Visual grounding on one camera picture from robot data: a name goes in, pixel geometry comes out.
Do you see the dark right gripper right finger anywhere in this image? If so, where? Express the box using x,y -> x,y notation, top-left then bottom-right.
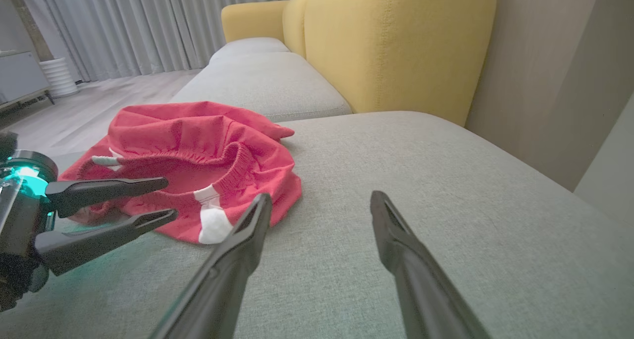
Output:
370,190 -> 491,339

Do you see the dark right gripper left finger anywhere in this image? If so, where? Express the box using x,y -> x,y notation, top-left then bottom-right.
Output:
149,193 -> 272,339

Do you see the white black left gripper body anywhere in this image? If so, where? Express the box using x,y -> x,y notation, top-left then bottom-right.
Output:
0,200 -> 56,312

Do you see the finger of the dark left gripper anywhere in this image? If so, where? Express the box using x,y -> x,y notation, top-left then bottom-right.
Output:
46,177 -> 169,219
35,209 -> 178,276

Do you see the red sports garment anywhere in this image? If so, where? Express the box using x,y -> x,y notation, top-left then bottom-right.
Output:
58,101 -> 303,245

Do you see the large grey sofa chaise cushion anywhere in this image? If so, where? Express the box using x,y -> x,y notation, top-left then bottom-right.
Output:
0,111 -> 634,339

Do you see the white ribbed cylinder appliance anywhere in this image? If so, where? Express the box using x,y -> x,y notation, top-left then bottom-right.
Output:
39,57 -> 79,99

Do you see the white low cabinet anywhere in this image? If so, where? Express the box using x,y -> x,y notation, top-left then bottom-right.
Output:
0,50 -> 55,113

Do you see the grey pleated curtain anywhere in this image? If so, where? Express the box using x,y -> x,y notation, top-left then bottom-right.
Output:
17,0 -> 304,83

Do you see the grey sofa seat cushion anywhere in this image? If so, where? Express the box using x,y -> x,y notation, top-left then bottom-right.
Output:
208,37 -> 291,64
170,52 -> 353,123

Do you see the yellow sofa armrest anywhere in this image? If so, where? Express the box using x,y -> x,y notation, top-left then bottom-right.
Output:
221,0 -> 290,44

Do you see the wide yellow sofa backrest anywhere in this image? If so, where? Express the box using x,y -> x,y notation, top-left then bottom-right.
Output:
303,0 -> 498,127

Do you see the narrow yellow sofa backrest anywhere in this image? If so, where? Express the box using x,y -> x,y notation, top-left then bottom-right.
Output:
282,0 -> 312,58

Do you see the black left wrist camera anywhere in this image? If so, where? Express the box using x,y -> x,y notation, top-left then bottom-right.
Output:
0,150 -> 59,203

